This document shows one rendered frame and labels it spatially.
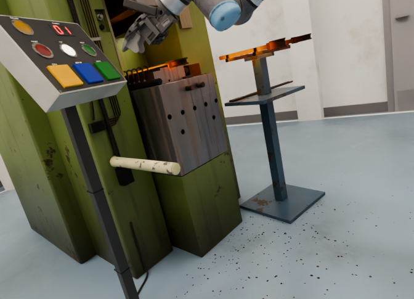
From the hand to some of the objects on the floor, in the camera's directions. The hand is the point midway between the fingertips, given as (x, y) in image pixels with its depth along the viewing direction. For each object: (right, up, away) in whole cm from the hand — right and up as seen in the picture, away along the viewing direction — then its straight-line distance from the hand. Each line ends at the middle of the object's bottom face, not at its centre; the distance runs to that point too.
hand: (124, 47), depth 96 cm
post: (-1, -106, +26) cm, 110 cm away
